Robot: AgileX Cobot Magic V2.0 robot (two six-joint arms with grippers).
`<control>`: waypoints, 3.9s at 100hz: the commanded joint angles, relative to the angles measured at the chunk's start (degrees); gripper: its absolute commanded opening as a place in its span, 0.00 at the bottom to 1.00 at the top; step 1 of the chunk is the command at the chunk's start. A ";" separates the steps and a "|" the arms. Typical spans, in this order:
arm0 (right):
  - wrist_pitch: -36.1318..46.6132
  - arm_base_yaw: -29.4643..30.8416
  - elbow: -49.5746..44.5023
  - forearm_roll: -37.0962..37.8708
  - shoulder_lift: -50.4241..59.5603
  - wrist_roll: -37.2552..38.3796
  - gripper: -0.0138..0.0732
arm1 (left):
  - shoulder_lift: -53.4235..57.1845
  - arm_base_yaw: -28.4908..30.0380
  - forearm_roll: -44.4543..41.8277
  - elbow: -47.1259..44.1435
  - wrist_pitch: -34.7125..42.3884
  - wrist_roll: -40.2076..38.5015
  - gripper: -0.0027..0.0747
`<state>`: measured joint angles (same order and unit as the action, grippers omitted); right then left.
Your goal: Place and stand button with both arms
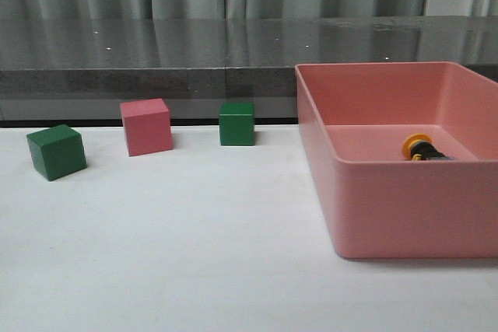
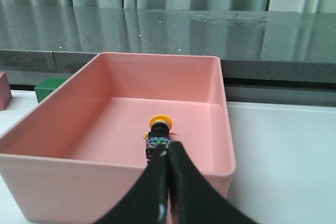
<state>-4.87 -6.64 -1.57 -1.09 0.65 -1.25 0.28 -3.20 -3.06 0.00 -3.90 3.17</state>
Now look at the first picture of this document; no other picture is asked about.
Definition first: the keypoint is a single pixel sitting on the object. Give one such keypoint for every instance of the right green wooden cube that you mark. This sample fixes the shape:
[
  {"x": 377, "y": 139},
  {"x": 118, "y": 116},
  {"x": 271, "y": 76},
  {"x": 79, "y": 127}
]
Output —
[{"x": 236, "y": 124}]

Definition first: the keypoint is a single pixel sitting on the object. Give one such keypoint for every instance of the left green wooden cube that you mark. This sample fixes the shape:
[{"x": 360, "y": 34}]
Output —
[{"x": 57, "y": 152}]

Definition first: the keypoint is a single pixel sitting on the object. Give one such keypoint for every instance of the pink wooden cube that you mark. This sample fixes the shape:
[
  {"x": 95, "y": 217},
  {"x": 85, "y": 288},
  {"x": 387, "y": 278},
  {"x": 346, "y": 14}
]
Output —
[{"x": 146, "y": 126}]

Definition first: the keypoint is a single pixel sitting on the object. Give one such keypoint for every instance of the dark glossy counter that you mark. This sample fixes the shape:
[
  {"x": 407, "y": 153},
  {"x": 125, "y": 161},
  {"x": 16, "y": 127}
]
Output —
[{"x": 78, "y": 72}]

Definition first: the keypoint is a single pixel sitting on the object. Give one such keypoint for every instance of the yellow push button switch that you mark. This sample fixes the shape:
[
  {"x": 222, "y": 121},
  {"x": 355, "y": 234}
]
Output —
[{"x": 419, "y": 147}]

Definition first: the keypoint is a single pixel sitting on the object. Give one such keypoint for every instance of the pink plastic bin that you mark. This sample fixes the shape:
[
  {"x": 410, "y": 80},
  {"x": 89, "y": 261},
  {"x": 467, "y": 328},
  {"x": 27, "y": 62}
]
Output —
[{"x": 353, "y": 120}]

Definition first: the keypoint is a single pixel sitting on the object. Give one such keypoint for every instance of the green wooden cube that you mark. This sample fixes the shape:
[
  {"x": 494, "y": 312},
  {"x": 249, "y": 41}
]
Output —
[
  {"x": 57, "y": 152},
  {"x": 236, "y": 124}
]

